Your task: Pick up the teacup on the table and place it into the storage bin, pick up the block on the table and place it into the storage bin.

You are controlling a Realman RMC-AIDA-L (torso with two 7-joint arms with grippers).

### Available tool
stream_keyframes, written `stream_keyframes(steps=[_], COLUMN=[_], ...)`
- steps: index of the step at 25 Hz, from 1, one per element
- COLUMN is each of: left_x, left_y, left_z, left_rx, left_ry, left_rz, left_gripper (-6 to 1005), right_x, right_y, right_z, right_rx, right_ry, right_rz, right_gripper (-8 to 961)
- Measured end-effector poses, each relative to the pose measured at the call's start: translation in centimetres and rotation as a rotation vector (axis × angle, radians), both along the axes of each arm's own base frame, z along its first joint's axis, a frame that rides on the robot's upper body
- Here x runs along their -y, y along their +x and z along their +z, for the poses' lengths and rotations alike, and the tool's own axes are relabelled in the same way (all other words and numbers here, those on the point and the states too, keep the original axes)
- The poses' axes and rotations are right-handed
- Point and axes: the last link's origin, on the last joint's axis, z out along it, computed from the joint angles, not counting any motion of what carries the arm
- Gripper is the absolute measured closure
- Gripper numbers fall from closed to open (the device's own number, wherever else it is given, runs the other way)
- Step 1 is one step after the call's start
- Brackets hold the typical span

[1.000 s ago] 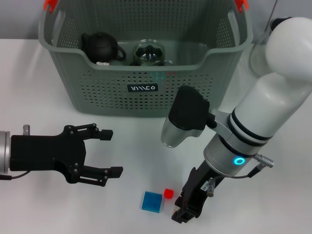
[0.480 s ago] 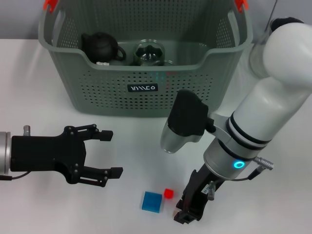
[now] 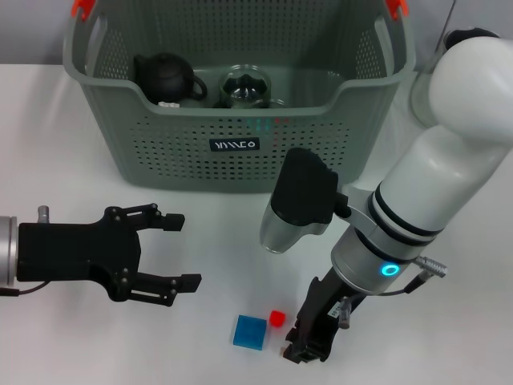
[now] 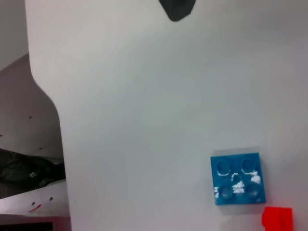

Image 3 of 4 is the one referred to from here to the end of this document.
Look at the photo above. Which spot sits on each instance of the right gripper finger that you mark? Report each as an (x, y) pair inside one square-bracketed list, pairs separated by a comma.
[(292, 335), (310, 353)]

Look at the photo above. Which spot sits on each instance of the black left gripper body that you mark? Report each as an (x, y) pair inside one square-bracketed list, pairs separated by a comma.
[(76, 252)]

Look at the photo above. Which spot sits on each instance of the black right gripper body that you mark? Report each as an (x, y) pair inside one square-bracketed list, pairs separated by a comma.
[(324, 313)]

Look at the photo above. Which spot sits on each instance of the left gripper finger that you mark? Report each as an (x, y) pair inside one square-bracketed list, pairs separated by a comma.
[(164, 220), (160, 286)]

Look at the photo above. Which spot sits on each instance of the small red sloped brick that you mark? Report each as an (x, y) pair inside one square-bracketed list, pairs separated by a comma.
[(277, 318)]

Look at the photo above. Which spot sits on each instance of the blue four-stud brick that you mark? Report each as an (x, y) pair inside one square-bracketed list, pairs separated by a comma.
[(249, 332)]

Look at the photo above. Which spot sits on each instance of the small white brick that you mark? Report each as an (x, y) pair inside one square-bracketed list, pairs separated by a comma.
[(168, 104)]

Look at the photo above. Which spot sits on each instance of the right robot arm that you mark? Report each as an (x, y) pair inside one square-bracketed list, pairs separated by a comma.
[(441, 160)]

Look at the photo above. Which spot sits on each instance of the grey-green perforated storage bin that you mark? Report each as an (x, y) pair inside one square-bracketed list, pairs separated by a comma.
[(180, 160)]

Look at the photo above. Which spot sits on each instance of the dark clay teapot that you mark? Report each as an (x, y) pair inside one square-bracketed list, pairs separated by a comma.
[(164, 78)]

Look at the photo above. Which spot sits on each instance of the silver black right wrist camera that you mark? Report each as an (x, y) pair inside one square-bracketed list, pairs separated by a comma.
[(300, 196)]

